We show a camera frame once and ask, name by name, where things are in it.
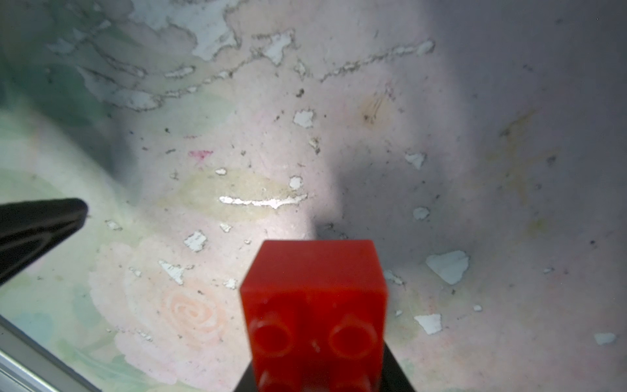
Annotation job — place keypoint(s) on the red lego brick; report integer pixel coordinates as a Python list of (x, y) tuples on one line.
[(315, 313)]

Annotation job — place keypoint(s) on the floral table mat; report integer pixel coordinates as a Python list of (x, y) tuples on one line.
[(481, 145)]

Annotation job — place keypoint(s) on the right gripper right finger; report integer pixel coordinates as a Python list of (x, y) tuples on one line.
[(393, 379)]

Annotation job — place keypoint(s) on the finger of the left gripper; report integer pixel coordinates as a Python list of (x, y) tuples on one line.
[(30, 229)]

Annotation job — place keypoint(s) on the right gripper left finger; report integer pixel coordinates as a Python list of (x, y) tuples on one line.
[(247, 382)]

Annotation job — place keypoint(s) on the aluminium mounting rail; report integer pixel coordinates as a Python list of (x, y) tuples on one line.
[(27, 366)]

